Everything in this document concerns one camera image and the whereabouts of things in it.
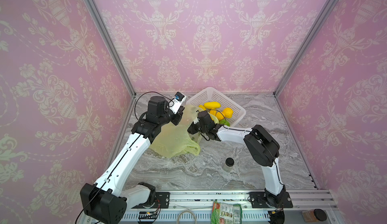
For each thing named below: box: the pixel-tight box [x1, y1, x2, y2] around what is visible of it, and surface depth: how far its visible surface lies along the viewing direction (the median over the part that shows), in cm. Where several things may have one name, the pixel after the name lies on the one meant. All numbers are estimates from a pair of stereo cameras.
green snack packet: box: [210, 201, 243, 224], surface depth 71 cm
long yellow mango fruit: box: [203, 101, 222, 109], surface depth 111 cm
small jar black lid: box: [222, 157, 235, 174], surface depth 79 cm
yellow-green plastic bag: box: [149, 105, 220, 158], surface depth 77 cm
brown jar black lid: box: [301, 208, 328, 223], surface depth 65 cm
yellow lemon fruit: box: [222, 107, 235, 119], surface depth 105 cm
